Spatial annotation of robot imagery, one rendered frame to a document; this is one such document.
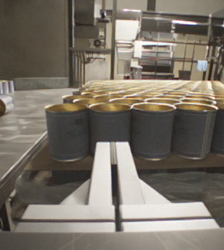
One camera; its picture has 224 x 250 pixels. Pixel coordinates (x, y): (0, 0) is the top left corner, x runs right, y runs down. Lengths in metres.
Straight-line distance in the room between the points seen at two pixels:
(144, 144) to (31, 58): 2.95
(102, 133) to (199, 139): 0.15
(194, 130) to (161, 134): 0.05
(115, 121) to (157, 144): 0.07
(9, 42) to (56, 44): 0.72
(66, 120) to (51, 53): 2.81
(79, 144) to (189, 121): 0.17
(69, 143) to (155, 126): 0.13
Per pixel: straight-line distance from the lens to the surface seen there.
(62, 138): 0.27
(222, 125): 0.33
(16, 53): 3.24
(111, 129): 0.26
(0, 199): 0.32
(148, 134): 0.27
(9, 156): 0.38
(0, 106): 0.77
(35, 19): 3.19
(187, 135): 0.30
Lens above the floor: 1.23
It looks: 16 degrees down
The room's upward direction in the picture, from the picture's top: 2 degrees clockwise
